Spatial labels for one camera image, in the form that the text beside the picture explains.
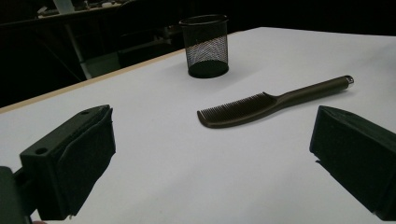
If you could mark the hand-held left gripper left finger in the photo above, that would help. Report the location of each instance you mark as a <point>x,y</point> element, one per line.
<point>62,168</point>

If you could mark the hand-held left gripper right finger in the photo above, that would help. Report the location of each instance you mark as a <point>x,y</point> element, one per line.
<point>355,155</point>

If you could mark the dark brown comb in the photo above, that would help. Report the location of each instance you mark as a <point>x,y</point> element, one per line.
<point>280,101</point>

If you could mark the black mesh pen holder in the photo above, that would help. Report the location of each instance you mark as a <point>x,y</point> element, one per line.
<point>207,51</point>

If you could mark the background desk with white legs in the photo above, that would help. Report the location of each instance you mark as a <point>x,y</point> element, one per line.
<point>74,46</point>

